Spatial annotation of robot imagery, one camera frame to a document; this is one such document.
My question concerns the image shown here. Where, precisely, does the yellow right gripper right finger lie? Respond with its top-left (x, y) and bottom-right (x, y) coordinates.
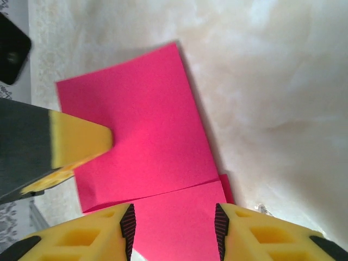
top-left (214, 202), bottom-right (346, 261)

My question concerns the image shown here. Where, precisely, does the aluminium table edge rail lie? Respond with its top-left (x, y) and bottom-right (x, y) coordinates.
top-left (28, 201), bottom-right (50, 232)

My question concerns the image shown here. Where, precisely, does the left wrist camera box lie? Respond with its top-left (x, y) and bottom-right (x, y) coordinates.
top-left (0, 13), bottom-right (33, 86)

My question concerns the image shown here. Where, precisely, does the pink cloth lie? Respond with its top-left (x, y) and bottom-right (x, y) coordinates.
top-left (55, 41), bottom-right (235, 261)

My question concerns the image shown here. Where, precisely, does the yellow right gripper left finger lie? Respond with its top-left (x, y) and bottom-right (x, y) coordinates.
top-left (9, 202), bottom-right (136, 261)

